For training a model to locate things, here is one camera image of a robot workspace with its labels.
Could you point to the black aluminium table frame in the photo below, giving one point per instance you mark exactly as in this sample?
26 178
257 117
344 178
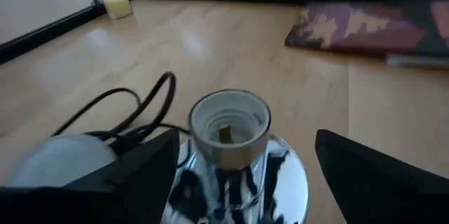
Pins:
52 30

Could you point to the colourful landscape book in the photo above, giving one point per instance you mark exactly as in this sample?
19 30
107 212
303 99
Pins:
368 27

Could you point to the light wooden desk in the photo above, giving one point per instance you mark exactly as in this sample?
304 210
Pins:
42 3

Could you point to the white lightbulb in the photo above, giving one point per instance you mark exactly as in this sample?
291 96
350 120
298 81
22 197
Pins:
59 161

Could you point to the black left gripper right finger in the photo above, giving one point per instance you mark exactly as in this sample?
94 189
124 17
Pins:
386 196

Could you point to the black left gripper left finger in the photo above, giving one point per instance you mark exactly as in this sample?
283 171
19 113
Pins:
105 199

